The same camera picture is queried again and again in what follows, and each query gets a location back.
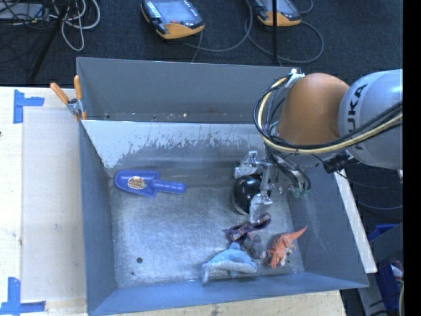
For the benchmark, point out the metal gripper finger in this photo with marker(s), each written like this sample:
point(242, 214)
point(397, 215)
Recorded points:
point(258, 206)
point(249, 165)

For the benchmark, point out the black cylinder on white bracket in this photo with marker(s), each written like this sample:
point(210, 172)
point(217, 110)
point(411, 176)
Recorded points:
point(336, 164)

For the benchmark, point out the small grey toy animal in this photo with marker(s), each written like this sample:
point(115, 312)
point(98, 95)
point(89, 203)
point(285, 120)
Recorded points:
point(254, 246)

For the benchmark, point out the light blue plush animal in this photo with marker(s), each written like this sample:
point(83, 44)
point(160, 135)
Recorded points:
point(230, 263)

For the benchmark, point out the orange toy dinosaur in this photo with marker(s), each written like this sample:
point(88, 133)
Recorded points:
point(279, 247)

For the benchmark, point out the blue toy trowel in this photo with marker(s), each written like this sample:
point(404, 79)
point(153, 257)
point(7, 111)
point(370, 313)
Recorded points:
point(139, 183)

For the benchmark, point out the grey metal bin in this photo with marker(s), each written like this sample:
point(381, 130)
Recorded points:
point(171, 229)

